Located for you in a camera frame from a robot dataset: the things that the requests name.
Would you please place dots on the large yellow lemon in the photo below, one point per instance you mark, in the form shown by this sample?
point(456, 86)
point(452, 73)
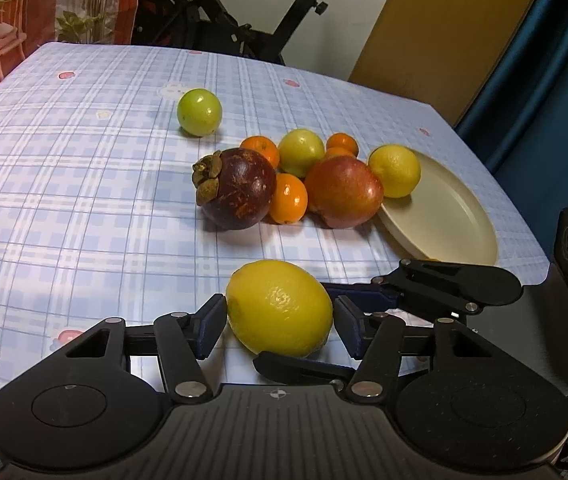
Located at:
point(279, 305)

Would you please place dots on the small yellow lemon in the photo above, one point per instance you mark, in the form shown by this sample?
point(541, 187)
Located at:
point(395, 170)

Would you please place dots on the beige round plate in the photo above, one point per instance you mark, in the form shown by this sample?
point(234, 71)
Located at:
point(444, 210)

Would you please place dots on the printed backdrop cloth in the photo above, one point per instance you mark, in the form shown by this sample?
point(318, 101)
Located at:
point(4, 10)

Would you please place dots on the round green apple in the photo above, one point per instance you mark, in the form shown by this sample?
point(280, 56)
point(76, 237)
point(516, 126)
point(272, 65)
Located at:
point(199, 111)

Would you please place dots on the red apple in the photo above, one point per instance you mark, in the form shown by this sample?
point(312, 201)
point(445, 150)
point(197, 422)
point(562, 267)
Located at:
point(349, 192)

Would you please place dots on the wooden door panel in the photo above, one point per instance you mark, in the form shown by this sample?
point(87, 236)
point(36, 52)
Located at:
point(439, 25)

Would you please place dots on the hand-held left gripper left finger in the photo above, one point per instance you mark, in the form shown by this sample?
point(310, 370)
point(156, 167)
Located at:
point(211, 327)

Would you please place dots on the dark blue curtain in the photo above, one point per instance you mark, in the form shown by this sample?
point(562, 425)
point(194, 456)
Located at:
point(554, 85)

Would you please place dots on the yellow-green apple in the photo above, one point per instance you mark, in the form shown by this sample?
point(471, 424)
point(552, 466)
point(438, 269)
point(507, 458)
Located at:
point(301, 152)

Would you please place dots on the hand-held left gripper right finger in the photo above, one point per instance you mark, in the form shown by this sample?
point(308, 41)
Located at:
point(350, 330)

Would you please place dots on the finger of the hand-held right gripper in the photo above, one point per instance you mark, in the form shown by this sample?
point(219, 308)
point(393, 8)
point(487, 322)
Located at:
point(294, 367)
point(359, 290)

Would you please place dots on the black exercise bike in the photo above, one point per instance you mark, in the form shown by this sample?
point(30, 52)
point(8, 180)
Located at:
point(294, 15)

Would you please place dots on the small orange tangerine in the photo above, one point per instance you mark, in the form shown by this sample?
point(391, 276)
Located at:
point(289, 199)
point(262, 151)
point(342, 140)
point(336, 153)

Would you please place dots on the brown dried fruit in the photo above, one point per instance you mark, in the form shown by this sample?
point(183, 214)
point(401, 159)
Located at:
point(239, 185)

